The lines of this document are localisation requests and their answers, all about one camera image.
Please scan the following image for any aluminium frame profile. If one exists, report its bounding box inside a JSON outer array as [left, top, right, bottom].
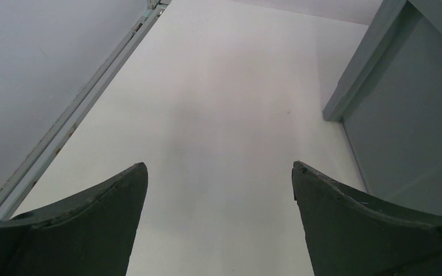
[[0, 1, 168, 220]]

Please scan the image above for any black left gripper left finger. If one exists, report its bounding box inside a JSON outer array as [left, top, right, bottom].
[[0, 163, 148, 275]]

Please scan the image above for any grey plastic bin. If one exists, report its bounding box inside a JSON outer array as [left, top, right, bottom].
[[323, 1, 442, 215]]

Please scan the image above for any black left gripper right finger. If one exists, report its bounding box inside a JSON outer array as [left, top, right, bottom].
[[292, 161, 442, 275]]

